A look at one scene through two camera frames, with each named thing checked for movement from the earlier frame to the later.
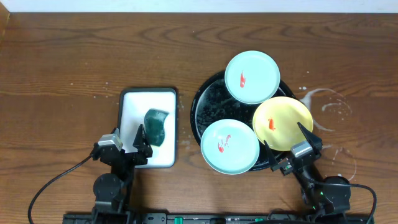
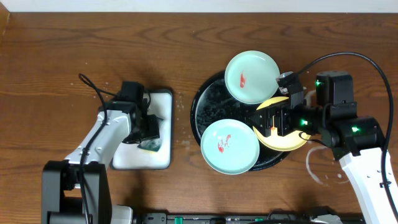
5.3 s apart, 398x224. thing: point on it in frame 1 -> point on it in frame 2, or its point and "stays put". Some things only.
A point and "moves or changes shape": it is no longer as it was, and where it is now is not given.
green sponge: x=154 y=120 moves or changes shape
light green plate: x=230 y=146 stays put
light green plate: x=252 y=77 stays put
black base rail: x=218 y=218 stays put
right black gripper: x=288 y=167 -> x=281 y=110
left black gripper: x=127 y=155 -> x=152 y=131
